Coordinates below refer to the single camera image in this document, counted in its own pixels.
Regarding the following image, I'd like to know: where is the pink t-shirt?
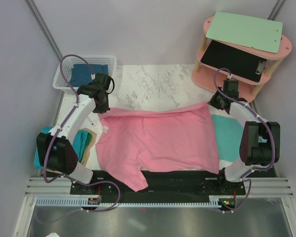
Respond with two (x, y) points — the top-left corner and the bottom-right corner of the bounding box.
(96, 102), (219, 192)

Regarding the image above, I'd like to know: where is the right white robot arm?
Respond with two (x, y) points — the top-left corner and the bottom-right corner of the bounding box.
(208, 79), (281, 195)

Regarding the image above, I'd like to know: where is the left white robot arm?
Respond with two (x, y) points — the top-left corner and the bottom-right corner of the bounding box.
(36, 73), (115, 194)

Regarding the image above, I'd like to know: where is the dark blue t-shirt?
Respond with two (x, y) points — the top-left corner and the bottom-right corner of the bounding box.
(70, 64), (109, 87)

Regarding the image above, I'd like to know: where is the pink three-tier shelf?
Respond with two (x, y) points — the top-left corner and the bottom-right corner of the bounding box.
(191, 16), (293, 105)

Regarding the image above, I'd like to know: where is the black clipboard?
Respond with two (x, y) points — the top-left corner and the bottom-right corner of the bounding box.
(200, 40), (266, 82)

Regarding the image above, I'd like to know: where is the white plastic basket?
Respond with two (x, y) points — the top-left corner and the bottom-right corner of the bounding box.
(53, 55), (117, 95)

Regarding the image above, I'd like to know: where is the teal folding board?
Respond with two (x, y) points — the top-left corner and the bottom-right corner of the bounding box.
(212, 115), (243, 162)

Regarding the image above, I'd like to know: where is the folded tan t-shirt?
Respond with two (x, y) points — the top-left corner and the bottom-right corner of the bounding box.
(41, 126), (97, 174)

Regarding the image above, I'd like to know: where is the folded green t-shirt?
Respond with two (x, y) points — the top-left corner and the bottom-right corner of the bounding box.
(78, 131), (92, 162)

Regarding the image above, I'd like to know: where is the light green board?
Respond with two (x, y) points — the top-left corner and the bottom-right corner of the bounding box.
(206, 12), (283, 53)

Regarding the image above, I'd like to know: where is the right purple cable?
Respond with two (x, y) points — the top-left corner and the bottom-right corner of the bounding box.
(213, 68), (277, 214)

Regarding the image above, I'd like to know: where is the purple cable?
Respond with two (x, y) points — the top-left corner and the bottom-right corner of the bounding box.
(41, 54), (121, 213)
(213, 68), (277, 214)

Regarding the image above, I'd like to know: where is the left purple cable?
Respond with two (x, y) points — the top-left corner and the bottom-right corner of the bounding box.
(41, 54), (121, 213)

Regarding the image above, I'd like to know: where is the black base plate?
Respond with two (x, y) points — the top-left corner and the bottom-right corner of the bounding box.
(70, 171), (245, 203)

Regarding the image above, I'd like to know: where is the aluminium rail frame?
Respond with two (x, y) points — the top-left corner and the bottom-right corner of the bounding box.
(25, 177), (294, 198)

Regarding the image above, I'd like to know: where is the white cable duct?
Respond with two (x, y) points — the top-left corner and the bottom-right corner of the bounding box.
(35, 197), (230, 208)

